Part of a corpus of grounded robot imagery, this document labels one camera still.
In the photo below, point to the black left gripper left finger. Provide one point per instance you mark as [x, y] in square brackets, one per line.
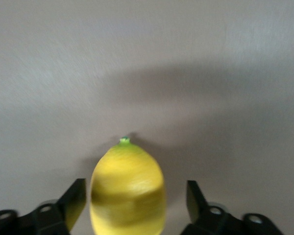
[39, 220]

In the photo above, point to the yellow lemon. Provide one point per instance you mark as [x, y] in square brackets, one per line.
[127, 191]

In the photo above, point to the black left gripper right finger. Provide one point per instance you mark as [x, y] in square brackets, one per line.
[215, 220]

